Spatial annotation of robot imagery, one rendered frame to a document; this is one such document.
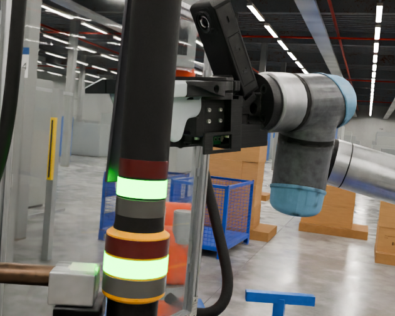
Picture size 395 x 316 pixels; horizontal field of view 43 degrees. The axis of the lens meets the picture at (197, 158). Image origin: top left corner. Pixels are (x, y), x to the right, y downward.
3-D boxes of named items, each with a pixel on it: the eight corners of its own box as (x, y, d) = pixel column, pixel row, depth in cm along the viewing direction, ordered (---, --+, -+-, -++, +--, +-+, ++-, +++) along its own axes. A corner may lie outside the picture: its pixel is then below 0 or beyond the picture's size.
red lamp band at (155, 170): (115, 177, 32) (116, 158, 32) (120, 172, 36) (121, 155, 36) (167, 180, 33) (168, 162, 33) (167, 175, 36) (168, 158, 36)
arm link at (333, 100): (355, 139, 69) (367, 77, 67) (302, 144, 63) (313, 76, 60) (311, 126, 75) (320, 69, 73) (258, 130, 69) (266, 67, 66)
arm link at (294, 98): (308, 72, 61) (261, 72, 67) (283, 71, 58) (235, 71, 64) (305, 134, 62) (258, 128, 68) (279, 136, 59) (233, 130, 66)
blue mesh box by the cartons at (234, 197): (162, 249, 691) (168, 178, 686) (196, 234, 808) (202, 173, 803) (222, 260, 659) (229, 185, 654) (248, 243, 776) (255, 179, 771)
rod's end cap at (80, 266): (66, 266, 33) (96, 268, 33) (71, 258, 35) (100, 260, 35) (64, 296, 33) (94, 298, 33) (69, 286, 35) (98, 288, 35)
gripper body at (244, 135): (200, 155, 52) (281, 147, 60) (202, 71, 51) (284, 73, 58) (160, 147, 58) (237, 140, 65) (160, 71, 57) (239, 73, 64)
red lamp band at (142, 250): (100, 257, 32) (101, 238, 32) (108, 241, 37) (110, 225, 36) (168, 261, 32) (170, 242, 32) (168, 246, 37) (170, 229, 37)
